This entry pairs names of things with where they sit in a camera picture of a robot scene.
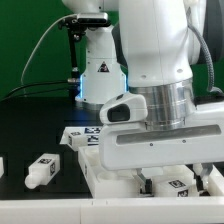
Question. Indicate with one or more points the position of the camera on stand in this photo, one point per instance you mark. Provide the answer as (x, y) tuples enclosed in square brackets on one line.
[(89, 20)]

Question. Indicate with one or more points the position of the black camera stand pole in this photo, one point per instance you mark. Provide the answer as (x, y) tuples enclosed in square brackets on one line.
[(75, 74)]

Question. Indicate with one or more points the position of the white square tabletop tray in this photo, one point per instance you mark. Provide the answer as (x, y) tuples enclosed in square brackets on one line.
[(122, 184)]

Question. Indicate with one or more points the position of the white left fence piece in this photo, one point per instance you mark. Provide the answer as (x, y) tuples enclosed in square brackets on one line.
[(1, 167)]

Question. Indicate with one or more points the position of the white sheet with markers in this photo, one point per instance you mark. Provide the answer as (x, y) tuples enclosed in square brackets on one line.
[(88, 135)]

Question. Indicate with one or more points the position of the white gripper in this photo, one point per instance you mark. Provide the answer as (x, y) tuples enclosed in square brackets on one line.
[(131, 146)]

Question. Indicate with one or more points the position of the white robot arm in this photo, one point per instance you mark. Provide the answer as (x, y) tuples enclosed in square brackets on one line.
[(157, 123)]

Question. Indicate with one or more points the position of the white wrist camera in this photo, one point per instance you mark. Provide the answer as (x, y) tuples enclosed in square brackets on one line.
[(124, 108)]

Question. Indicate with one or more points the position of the white front fence bar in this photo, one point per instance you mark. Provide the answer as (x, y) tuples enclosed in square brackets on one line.
[(201, 210)]

